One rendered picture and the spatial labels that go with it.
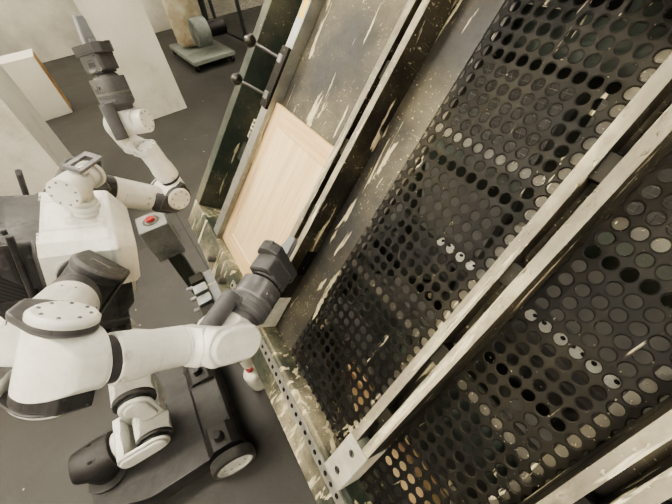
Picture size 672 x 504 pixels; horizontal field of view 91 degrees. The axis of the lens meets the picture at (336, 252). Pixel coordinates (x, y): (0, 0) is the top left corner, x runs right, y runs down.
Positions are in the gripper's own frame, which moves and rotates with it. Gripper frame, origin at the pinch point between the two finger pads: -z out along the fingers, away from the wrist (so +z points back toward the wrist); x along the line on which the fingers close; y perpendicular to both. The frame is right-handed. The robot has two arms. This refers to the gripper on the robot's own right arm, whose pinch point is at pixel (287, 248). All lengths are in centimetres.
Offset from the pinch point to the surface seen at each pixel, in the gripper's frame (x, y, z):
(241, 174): -6, 46, -36
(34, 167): -19, 298, -59
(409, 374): -12.9, -31.4, 15.2
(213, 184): -16, 73, -42
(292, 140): 4.3, 19.9, -39.8
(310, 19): 29, 18, -68
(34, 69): 25, 516, -208
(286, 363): -34.5, 7.9, 14.8
